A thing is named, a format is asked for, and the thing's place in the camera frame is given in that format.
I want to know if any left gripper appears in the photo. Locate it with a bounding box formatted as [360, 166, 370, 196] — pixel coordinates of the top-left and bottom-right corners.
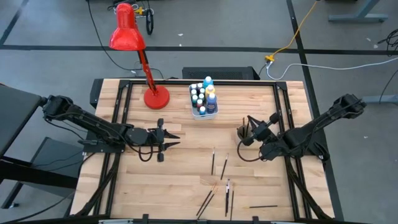
[147, 117, 182, 164]

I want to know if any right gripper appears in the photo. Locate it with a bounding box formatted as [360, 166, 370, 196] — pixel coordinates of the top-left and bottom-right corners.
[241, 112, 280, 147]

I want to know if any large blue paint bottle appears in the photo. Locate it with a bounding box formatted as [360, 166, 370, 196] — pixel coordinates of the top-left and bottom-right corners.
[205, 92, 218, 114]

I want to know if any large teal paint bottle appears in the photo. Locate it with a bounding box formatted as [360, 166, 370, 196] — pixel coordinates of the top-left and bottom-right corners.
[203, 75, 215, 90]

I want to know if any beige cup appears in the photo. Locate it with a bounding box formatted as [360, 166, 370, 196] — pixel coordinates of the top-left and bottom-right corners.
[236, 123, 253, 140]

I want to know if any white plastic bin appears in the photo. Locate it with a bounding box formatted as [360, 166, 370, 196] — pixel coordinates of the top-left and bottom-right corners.
[188, 82, 220, 121]

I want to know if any black perforated case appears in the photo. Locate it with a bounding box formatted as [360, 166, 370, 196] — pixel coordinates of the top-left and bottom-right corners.
[182, 66, 261, 81]

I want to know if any red desk lamp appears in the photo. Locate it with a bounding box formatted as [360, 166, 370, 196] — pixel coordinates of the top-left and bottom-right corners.
[108, 2, 171, 110]

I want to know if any black wheel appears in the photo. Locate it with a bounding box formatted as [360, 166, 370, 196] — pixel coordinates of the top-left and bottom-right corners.
[145, 7, 155, 35]

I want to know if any grey metal desk foot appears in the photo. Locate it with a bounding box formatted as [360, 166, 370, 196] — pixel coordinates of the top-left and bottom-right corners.
[328, 0, 389, 23]
[362, 95, 398, 105]

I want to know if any black side table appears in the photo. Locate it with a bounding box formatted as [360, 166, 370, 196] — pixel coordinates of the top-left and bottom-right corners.
[0, 83, 80, 210]

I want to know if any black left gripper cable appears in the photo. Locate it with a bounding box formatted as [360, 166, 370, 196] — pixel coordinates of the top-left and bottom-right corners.
[137, 144, 156, 163]

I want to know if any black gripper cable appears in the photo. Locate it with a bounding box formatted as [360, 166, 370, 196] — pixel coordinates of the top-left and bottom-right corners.
[236, 139, 264, 163]
[137, 144, 156, 163]

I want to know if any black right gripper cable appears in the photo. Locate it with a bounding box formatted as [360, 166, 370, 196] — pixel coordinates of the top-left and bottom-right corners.
[236, 139, 264, 163]

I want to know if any yellow floor cable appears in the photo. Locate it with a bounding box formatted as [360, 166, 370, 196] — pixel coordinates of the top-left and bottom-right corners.
[264, 0, 321, 62]

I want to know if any white floor cable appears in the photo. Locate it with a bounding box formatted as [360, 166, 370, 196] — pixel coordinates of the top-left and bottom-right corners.
[266, 56, 398, 81]

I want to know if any black lamp cable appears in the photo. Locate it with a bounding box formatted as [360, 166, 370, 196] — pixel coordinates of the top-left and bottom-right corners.
[86, 0, 165, 79]

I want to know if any black cable bundle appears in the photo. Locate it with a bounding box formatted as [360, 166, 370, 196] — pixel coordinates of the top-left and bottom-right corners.
[377, 27, 398, 50]

